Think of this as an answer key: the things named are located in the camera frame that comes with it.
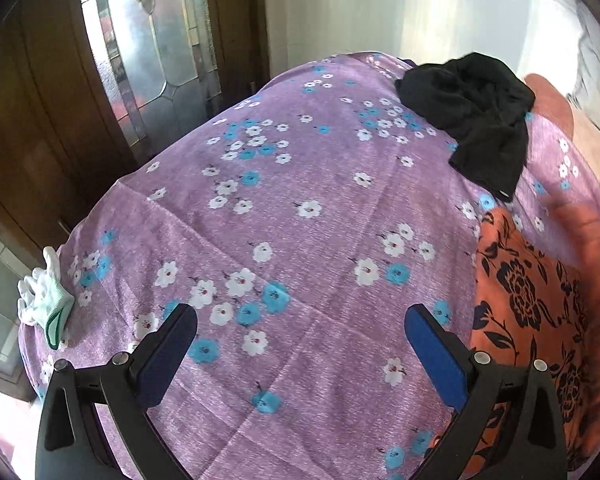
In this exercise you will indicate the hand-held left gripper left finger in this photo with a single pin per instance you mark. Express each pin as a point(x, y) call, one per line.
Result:
point(166, 360)

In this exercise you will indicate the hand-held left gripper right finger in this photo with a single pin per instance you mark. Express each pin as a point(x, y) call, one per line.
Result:
point(436, 355)

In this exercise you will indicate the brown wooden door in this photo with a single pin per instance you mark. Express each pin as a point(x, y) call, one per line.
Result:
point(30, 110)

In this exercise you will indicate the stained glass door pane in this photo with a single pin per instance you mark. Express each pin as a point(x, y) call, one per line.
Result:
point(145, 50)

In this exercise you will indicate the orange black floral garment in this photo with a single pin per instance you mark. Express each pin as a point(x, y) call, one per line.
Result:
point(525, 300)

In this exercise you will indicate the pink quilted mattress cover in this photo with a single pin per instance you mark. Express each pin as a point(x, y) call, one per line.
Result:
point(580, 125)

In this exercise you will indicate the white knit gloves pair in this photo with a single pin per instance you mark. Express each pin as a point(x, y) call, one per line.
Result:
point(45, 295)

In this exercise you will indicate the purple floral bedsheet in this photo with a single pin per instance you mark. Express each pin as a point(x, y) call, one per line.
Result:
point(305, 240)

